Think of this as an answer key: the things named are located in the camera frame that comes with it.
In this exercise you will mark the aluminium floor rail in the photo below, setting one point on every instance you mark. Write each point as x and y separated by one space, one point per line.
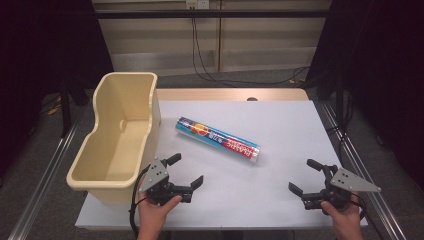
43 180
366 173

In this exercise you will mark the white wall socket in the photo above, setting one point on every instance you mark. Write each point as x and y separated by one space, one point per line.
197 4

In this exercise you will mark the cream plastic bin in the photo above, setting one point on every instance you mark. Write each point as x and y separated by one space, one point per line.
110 156

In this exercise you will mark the wooden table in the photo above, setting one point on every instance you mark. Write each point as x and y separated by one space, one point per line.
206 94

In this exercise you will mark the black metal stand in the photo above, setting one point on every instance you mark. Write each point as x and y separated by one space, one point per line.
65 110

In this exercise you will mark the black horizontal bar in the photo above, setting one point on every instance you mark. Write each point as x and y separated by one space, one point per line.
213 14

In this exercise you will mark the person's right hand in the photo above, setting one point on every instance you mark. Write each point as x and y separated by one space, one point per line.
343 216

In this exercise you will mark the blue foil wrap box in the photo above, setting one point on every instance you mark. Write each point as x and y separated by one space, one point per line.
216 137

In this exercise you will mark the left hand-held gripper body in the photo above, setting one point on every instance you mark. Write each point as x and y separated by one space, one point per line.
155 173

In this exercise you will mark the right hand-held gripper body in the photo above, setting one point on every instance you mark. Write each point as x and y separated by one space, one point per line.
350 181

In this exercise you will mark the black curtain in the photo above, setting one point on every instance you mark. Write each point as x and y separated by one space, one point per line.
383 66
40 60

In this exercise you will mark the person's left hand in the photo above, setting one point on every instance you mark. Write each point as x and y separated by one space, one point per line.
154 211

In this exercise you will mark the white table mat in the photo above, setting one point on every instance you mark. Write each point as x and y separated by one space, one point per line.
266 186

